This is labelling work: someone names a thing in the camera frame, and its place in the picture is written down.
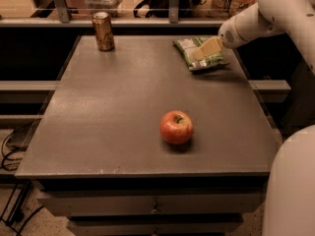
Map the upper drawer knob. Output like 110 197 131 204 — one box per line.
151 202 160 214

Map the grey metal railing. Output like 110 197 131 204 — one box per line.
0 0 225 29

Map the orange soda can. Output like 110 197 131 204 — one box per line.
93 12 115 51

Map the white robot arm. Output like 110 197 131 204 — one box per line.
194 0 315 236

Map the green jalapeno chip bag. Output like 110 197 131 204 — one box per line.
173 36 228 72

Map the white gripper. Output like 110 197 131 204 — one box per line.
193 7 262 60

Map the red apple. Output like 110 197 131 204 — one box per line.
159 110 194 145

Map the black cables left floor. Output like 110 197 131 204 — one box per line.
0 121 45 236

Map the grey drawer cabinet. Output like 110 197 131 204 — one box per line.
17 36 278 236

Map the black backpack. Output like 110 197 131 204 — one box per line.
133 0 207 18

